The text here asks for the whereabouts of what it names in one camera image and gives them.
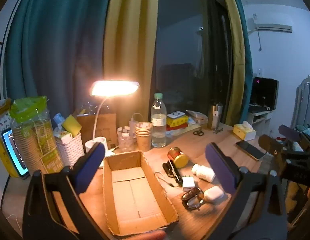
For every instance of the white round-cornered device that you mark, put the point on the white round-cornered device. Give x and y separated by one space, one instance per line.
176 115

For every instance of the steel thermos flask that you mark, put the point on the steel thermos flask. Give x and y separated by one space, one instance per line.
216 117

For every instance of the white air conditioner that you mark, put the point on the white air conditioner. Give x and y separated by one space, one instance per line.
267 26

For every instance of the wide yellow curtain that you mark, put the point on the wide yellow curtain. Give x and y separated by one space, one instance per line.
130 30

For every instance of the narrow yellow curtain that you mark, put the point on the narrow yellow curtain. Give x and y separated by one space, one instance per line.
236 55

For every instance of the bunch of keys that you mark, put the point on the bunch of keys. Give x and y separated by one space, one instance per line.
218 130

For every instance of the red and yellow tin can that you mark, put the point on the red and yellow tin can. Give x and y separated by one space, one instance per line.
178 158

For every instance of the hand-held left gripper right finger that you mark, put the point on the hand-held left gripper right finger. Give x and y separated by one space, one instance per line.
220 170

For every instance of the white desk lamp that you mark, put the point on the white desk lamp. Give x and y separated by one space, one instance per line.
115 88

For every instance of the white television stand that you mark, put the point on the white television stand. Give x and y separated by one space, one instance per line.
259 117

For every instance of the narrow teal curtain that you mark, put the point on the narrow teal curtain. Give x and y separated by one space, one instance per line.
247 62

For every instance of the white paper packet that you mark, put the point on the white paper packet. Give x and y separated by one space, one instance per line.
197 117

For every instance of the wide teal curtain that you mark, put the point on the wide teal curtain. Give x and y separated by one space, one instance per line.
57 42

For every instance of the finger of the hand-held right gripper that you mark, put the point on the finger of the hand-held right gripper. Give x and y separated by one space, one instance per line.
269 146
289 133

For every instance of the dark glass window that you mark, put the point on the dark glass window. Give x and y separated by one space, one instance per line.
190 42

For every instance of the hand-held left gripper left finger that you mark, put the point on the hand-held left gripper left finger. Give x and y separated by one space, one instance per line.
88 165

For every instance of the white earbuds case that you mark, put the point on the white earbuds case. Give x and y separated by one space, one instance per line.
213 193

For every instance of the green bag of paper cups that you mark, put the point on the green bag of paper cups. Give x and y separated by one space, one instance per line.
32 135

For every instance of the black smartphone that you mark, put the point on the black smartphone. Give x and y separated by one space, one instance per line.
251 150

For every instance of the white woven plastic basket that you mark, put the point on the white woven plastic basket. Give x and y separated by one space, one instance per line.
70 150

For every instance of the grey ribbed panel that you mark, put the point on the grey ribbed panel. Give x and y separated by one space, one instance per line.
304 100

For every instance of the brown cardboard lamp package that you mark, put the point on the brown cardboard lamp package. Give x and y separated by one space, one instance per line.
105 127

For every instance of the yellow tissue box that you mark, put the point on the yellow tissue box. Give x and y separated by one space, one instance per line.
243 132

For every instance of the clear water bottle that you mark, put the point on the clear water bottle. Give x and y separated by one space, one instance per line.
158 125

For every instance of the tablet with lit screen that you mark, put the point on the tablet with lit screen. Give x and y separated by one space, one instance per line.
14 152

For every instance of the yellow sponge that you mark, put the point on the yellow sponge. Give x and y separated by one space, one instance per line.
71 126

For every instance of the brown cardboard box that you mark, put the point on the brown cardboard box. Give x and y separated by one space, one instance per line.
135 197

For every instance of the stack of brown paper cups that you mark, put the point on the stack of brown paper cups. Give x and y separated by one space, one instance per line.
143 137

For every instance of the black television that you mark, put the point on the black television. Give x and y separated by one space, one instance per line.
263 92

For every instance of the blue packet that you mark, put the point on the blue packet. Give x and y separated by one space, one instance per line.
59 120

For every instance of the white pill bottle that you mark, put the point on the white pill bottle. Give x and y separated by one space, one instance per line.
203 173

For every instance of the black scissors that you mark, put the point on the black scissors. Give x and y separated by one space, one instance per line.
198 132

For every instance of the white charger plug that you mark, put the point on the white charger plug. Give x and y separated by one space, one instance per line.
188 183

